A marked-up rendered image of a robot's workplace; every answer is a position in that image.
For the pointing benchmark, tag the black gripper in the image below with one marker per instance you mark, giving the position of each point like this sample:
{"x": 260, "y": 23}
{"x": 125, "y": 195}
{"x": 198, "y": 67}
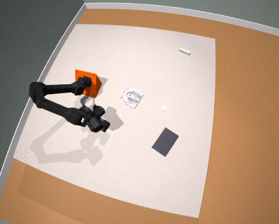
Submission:
{"x": 105, "y": 125}

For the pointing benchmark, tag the small white rectangular block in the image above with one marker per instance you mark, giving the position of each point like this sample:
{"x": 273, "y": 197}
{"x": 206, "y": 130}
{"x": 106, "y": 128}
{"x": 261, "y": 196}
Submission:
{"x": 184, "y": 51}

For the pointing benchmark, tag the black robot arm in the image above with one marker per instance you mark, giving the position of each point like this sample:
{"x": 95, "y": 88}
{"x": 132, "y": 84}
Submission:
{"x": 38, "y": 91}

